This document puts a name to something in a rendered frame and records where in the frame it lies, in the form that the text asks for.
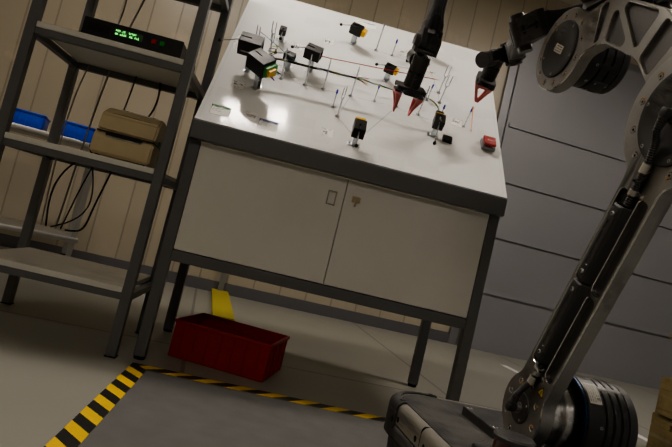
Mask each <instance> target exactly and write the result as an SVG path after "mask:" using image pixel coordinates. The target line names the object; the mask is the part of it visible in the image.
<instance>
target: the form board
mask: <svg viewBox="0 0 672 447"><path fill-rule="evenodd" d="M357 20H361V21H364V22H368V23H372V24H375V25H377V29H376V30H374V29H370V28H367V27H365V29H367V30H368V32H367V35H366V36H365V37H364V38H363V37H360V38H359V37H357V40H356V41H357V43H356V44H355V45H354V46H352V45H350V44H349V43H350V42H351V38H352V35H353V34H350V33H349V29H350V26H347V25H342V26H340V23H342V24H350V25H351V24H352V23H353V22H356V23H357ZM273 21H274V24H273ZM276 23H277V28H276ZM272 24H273V33H275V28H276V34H275V40H276V38H279V36H280V35H279V29H280V27H281V25H283V26H286V27H288V28H287V32H286V35H285V37H284V40H287V41H286V43H282V42H279V41H275V40H274V35H273V40H274V43H275V44H276V45H278V46H279V47H280V48H281V49H282V50H284V51H286V50H287V48H288V50H289V51H291V52H294V53H296V59H295V61H297V62H298V63H302V64H306V65H308V61H309V60H308V59H306V58H303V54H304V49H305V48H303V50H302V51H301V50H297V49H293V48H291V45H292V43H293V42H295V43H299V44H302V45H304V47H306V46H307V44H308V43H309V42H310V43H313V44H315V45H318V46H320V47H322V48H324V51H323V55H322V56H325V57H329V58H334V59H339V60H344V61H349V62H354V63H359V64H364V65H369V66H374V67H379V68H384V67H385V66H384V65H378V66H375V63H378V64H385V65H386V64H387V62H389V63H391V64H393V65H395V66H399V67H397V68H398V69H399V72H404V73H407V72H408V69H407V68H409V67H410V64H409V62H406V59H407V58H406V56H403V55H400V54H399V49H402V50H406V51H409V50H411V49H412V46H413V44H412V41H413V38H414V35H415V34H414V33H410V32H407V31H403V30H400V29H396V28H393V27H389V26H385V27H384V30H383V33H382V36H381V39H380V42H379V45H378V48H377V50H378V51H377V52H376V51H374V49H376V47H377V44H378V41H379V38H380V34H381V31H382V28H383V25H382V24H378V23H375V22H371V21H367V20H364V19H360V18H357V17H353V16H349V15H346V14H342V13H339V12H335V11H332V10H328V9H324V8H321V7H317V6H314V5H310V4H306V3H303V2H299V1H296V0H249V2H248V4H247V6H246V8H245V10H244V12H243V15H242V17H241V19H240V21H239V23H238V25H237V27H236V30H235V32H234V34H233V36H232V38H231V39H235V38H236V35H237V33H238V34H242V32H243V31H245V32H249V33H252V34H256V30H257V25H258V30H257V35H259V30H260V27H261V32H262V33H263V34H265V35H266V36H267V37H268V38H269V39H271V29H272ZM261 32H260V36H263V37H265V42H264V47H263V50H264V51H266V52H267V53H268V54H269V52H268V50H269V48H270V44H271V41H270V40H269V39H268V38H267V37H266V36H265V35H263V34H262V33H261ZM324 38H328V39H332V40H334V46H332V45H328V44H324V43H323V39H324ZM397 39H398V42H397V44H396V40H397ZM233 42H234V40H230V42H229V45H228V47H227V49H226V51H225V53H224V55H223V57H222V60H221V62H220V64H219V66H218V68H217V70H216V72H215V75H214V77H213V79H212V81H211V83H210V85H209V87H208V90H207V92H206V94H205V96H204V98H203V100H202V102H201V105H200V107H199V109H198V111H197V113H196V115H195V117H194V119H197V120H200V121H204V122H208V123H212V124H216V125H220V126H224V127H228V128H232V129H235V130H239V131H243V132H247V133H251V134H255V135H259V136H263V137H266V138H270V139H274V140H278V141H282V142H286V143H290V144H294V145H298V146H301V147H305V148H309V149H313V150H317V151H321V152H325V153H329V154H333V155H336V156H340V157H344V158H348V159H352V160H356V161H360V162H364V163H368V164H371V165H375V166H379V167H383V168H387V169H391V170H395V171H399V172H403V173H406V174H410V175H414V176H418V177H422V178H426V179H430V180H434V181H438V182H441V183H445V184H449V185H453V186H457V187H461V188H465V189H469V190H473V191H476V192H480V193H484V194H488V195H492V196H496V197H500V198H504V199H507V194H506V186H505V178H504V171H503V163H502V156H501V148H500V141H499V133H498V126H497V118H496V111H495V103H494V96H493V91H492V92H491V93H490V94H488V95H487V96H486V97H484V98H483V99H482V100H481V101H480V102H478V103H477V102H475V101H474V96H475V79H476V76H477V73H478V71H482V70H483V68H479V67H478V66H477V65H476V62H475V58H476V55H477V54H478V53H479V51H475V50H472V49H468V48H464V47H461V46H457V45H454V44H450V43H446V42H443V41H442V44H441V47H440V49H439V52H438V54H437V57H436V58H434V57H432V58H431V60H430V65H429V66H428V68H427V71H428V72H426V73H425V76H424V77H429V78H434V79H438V80H434V79H429V78H423V81H422V83H421V86H420V87H422V88H424V90H425V91H426V93H427V90H428V88H429V86H430V89H429V92H430V90H431V87H432V85H433V84H434V87H433V89H432V91H431V93H430V95H429V92H428V94H427V96H426V97H428V95H429V98H430V99H432V100H433V101H434V102H435V103H436V104H437V105H438V106H439V109H440V111H442V109H443V106H444V105H446V107H445V109H444V110H443V112H444V114H445V115H446V122H445V125H444V127H443V130H442V131H439V130H438V135H439V136H438V138H436V145H433V142H434V140H435V138H434V137H431V136H428V135H427V132H428V131H429V132H431V131H432V129H433V128H432V122H433V118H434V116H435V113H436V110H438V108H437V106H436V105H435V104H434V103H433V102H432V101H430V100H429V99H428V100H429V101H424V103H423V106H422V108H421V110H420V113H419V114H420V116H417V115H416V113H418V111H419V109H420V107H421V104H422V103H421V104H420V105H419V106H418V107H417V108H416V109H415V110H414V111H413V112H412V113H411V114H410V116H408V115H407V114H408V111H409V108H410V105H411V102H412V99H413V97H410V96H407V95H404V94H403V93H402V95H401V98H400V100H399V102H398V105H397V106H398V108H396V109H395V111H394V112H393V101H394V100H393V90H390V89H386V88H383V87H380V88H379V90H378V86H377V85H374V84H371V83H369V82H366V83H367V84H366V85H365V84H363V83H362V82H360V81H356V83H355V86H354V89H353V92H352V96H353V97H349V96H348V95H349V94H351V91H352V88H353V84H354V81H355V80H354V79H353V78H348V77H344V76H340V75H337V74H333V73H328V76H327V80H326V83H325V87H324V88H325V90H324V91H323V90H321V88H322V87H323V85H324V81H325V78H326V74H327V72H325V71H320V70H316V69H313V70H312V71H311V73H308V77H307V81H306V84H307V86H303V84H304V83H305V79H306V75H307V72H305V70H306V69H307V67H304V66H299V65H296V64H292V63H291V66H292V67H291V68H290V71H289V74H287V73H284V72H283V76H282V78H283V80H280V79H279V77H281V75H280V74H279V75H277V74H276V76H273V78H274V80H275V81H273V80H272V79H271V78H262V81H261V85H262V86H263V87H262V88H259V89H257V90H253V89H252V88H251V86H253V85H254V79H255V74H254V73H253V72H252V71H251V70H250V71H249V73H247V72H244V71H243V70H244V68H245V61H246V56H244V55H241V54H237V49H233V48H231V46H232V44H233ZM274 43H273V44H272V46H276V45H275V44H274ZM395 44H396V47H395V50H394V52H393V49H394V46H395ZM279 47H278V49H277V47H272V48H274V49H271V50H272V51H275V49H277V52H284V51H282V50H281V49H280V48H279ZM392 52H393V56H390V55H391V54H392ZM325 57H322V58H321V60H320V61H319V62H318V63H315V62H314V65H313V66H314V67H318V68H323V69H328V67H329V63H330V60H331V59H329V58H325ZM334 59H332V60H331V65H330V68H329V70H331V71H335V72H338V73H342V74H346V75H350V76H354V75H355V74H357V72H358V68H359V66H360V70H359V73H358V74H359V75H363V76H366V78H369V79H366V80H367V81H371V82H373V83H377V84H381V85H383V86H385V87H389V88H392V89H393V87H394V85H395V84H394V83H395V80H399V81H402V82H404V80H405V77H406V75H407V74H404V73H399V72H398V74H397V75H396V76H395V75H390V80H389V81H388V82H387V83H385V82H383V81H382V80H383V78H384V76H385V72H383V70H384V69H379V68H374V67H369V66H364V65H359V64H354V63H349V62H344V61H339V60H334ZM295 61H294V62H295ZM448 65H449V66H448ZM447 66H448V69H447ZM402 67H405V68H402ZM451 67H452V69H451ZM446 69H447V71H446ZM450 69H451V71H450ZM445 71H446V73H445ZM449 71H450V73H449ZM430 72H433V73H430ZM444 73H445V76H448V73H449V75H450V76H449V79H448V81H447V78H448V77H446V78H445V81H444V83H443V85H442V87H441V90H440V94H437V91H439V89H440V86H441V84H442V82H443V80H444ZM453 76H454V77H453ZM452 77H453V79H452ZM451 79H452V81H451ZM233 80H237V81H241V82H245V83H246V84H245V86H244V89H243V90H241V89H237V88H233V87H230V86H231V84H232V81H233ZM446 81H447V83H446ZM450 81H451V83H450ZM445 83H446V86H448V85H449V83H450V86H449V87H447V88H446V90H445V93H444V95H443V97H442V99H441V104H438V103H437V101H439V100H440V98H441V96H442V94H443V91H444V89H445ZM347 86H348V88H347ZM395 86H397V85H395ZM344 87H345V90H344V93H343V89H344ZM346 88H347V92H346V95H345V98H344V99H343V101H342V105H341V108H340V111H339V118H336V117H335V115H336V114H337V113H338V109H339V106H340V103H341V96H342V93H343V96H342V98H343V97H344V94H345V91H346ZM337 89H338V90H339V91H338V94H337V96H336V100H335V103H334V107H335V108H331V106H332V105H333V102H334V99H335V95H336V90H337ZM377 90H378V93H377V96H376V99H375V100H376V102H373V101H372V100H374V98H375V95H376V92H377ZM212 103H214V104H218V105H222V106H226V107H230V108H232V110H231V113H230V116H229V118H227V117H223V116H218V115H214V114H210V113H208V112H209V110H210V107H211V105H212ZM472 106H474V109H473V120H472V112H471V114H470V116H469V118H468V120H467V122H466V124H465V128H463V127H462V128H461V127H457V126H454V125H451V117H452V118H455V119H458V120H461V121H463V124H462V125H464V123H465V121H466V119H467V117H468V115H469V113H470V110H471V108H472ZM246 110H247V111H251V112H254V113H258V114H259V115H258V118H257V121H256V122H255V121H251V120H247V119H243V116H244V114H245V111H246ZM356 116H357V117H361V118H365V119H366V121H367V128H366V133H365V136H364V138H363V140H361V139H359V140H358V143H360V148H358V147H357V148H355V147H354V146H350V145H348V140H349V141H352V139H353V137H351V132H352V126H353V123H354V120H355V118H356ZM259 118H263V119H267V120H270V121H274V122H278V123H279V125H278V128H277V132H276V133H275V132H271V131H267V130H263V129H260V128H256V126H257V123H258V120H259ZM471 120H472V131H470V130H471ZM322 127H323V128H327V129H331V130H334V137H333V139H332V138H328V137H324V136H320V134H321V128H322ZM443 134H445V135H448V136H451V137H452V144H449V143H446V142H443V141H442V137H443ZM484 135H486V136H490V137H494V138H496V145H497V146H496V147H495V151H494V152H491V151H487V150H483V149H481V145H480V140H481V138H483V136H484Z"/></svg>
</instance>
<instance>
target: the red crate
mask: <svg viewBox="0 0 672 447"><path fill-rule="evenodd" d="M175 322H176V324H175V328H174V332H173V336H172V340H171V344H170V347H169V351H168V355H169V356H172V357H176V358H179V359H182V360H186V361H189V362H193V363H196V364H199V365H203V366H206V367H210V368H213V369H216V370H220V371H223V372H227V373H230V374H234V375H237V376H240V377H244V378H247V379H251V380H254V381H257V382H261V383H262V382H264V381H265V380H267V379H268V378H269V377H271V376H272V375H273V374H275V373H276V372H278V371H279V370H280V369H281V365H282V361H283V357H284V353H285V349H286V345H287V341H288V340H289V339H290V336H287V335H283V334H280V333H276V332H272V331H269V330H265V329H262V328H258V327H254V326H251V325H247V324H244V323H240V322H236V321H233V320H229V319H225V318H222V317H218V316H215V315H211V314H207V313H204V312H203V313H198V314H194V315H189V316H185V317H180V318H175Z"/></svg>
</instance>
